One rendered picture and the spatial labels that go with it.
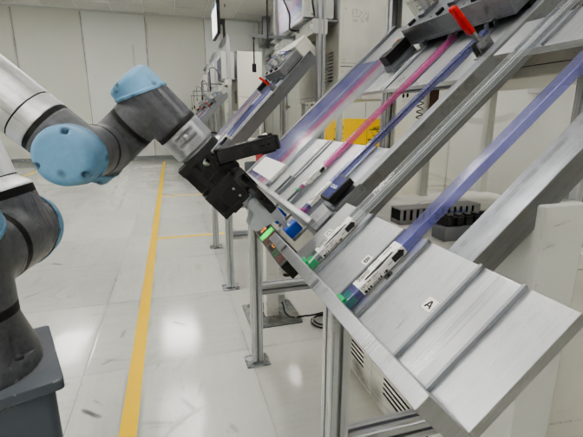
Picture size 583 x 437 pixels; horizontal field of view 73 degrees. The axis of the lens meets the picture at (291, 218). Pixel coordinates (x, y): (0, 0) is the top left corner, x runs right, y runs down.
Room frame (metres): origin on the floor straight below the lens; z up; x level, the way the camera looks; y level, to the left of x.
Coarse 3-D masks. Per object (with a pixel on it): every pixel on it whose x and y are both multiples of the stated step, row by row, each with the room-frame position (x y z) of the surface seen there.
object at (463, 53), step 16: (480, 32) 0.84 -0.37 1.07; (464, 48) 0.83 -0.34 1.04; (448, 64) 0.82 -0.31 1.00; (432, 80) 0.81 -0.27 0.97; (416, 96) 0.80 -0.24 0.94; (400, 112) 0.79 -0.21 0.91; (384, 128) 0.78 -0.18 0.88; (368, 144) 0.77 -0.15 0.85; (352, 160) 0.76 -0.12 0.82; (336, 176) 0.75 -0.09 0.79; (304, 208) 0.73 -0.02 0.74
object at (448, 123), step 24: (576, 0) 0.56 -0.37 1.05; (552, 24) 0.55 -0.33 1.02; (528, 48) 0.54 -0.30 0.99; (504, 72) 0.53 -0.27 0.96; (480, 96) 0.52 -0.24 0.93; (456, 120) 0.51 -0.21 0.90; (432, 144) 0.50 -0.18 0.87; (408, 168) 0.49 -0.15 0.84; (384, 192) 0.49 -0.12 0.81; (360, 216) 0.48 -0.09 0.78; (312, 264) 0.46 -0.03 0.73
